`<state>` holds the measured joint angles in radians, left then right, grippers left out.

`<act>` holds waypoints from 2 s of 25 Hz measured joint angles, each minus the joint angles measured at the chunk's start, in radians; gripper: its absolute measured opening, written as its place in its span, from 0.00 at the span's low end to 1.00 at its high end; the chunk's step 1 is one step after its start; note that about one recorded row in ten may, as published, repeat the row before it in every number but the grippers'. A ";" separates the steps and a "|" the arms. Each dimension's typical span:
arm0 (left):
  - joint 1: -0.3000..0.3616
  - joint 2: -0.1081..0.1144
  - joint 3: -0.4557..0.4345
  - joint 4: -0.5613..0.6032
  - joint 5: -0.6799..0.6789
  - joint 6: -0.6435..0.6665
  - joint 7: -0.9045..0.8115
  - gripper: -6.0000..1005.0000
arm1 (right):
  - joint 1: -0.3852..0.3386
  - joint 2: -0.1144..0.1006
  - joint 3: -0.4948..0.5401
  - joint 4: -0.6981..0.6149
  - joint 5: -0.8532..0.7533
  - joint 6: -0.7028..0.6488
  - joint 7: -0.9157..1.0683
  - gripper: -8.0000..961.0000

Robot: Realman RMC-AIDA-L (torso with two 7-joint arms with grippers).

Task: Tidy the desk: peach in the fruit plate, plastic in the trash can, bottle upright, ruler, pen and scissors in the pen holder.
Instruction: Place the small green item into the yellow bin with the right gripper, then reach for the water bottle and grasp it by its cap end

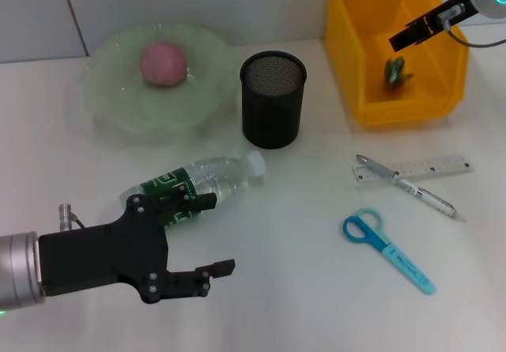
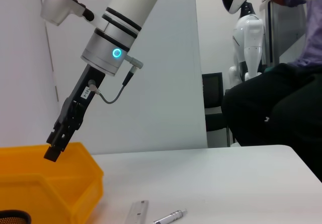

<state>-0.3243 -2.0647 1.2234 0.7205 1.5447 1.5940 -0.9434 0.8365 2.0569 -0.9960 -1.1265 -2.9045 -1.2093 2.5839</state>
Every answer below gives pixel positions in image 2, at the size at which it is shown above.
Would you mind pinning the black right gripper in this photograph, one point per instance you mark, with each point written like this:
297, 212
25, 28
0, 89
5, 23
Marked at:
88, 83

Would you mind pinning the white humanoid robot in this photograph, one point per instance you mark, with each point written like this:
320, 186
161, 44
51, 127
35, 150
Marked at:
247, 40

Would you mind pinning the grey metal cabinet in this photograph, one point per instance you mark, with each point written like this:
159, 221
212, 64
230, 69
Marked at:
281, 32

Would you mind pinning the person purple shirt black trousers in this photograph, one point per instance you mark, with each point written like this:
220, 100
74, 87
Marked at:
276, 108

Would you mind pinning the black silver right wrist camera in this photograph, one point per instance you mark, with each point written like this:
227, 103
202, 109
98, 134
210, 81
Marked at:
60, 5

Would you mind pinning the transparent plastic ruler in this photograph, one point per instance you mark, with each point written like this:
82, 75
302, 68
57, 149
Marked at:
138, 212

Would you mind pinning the clear silver pen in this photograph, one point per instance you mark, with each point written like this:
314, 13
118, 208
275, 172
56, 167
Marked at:
171, 215

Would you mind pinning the black mesh chair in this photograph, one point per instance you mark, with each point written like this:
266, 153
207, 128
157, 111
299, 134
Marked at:
212, 90

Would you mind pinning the yellow plastic bin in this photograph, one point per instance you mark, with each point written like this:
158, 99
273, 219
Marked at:
63, 183

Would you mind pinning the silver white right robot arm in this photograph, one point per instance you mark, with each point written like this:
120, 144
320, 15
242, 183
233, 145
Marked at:
125, 12

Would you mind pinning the black mesh pen holder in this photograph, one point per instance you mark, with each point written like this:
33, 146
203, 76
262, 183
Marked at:
12, 217

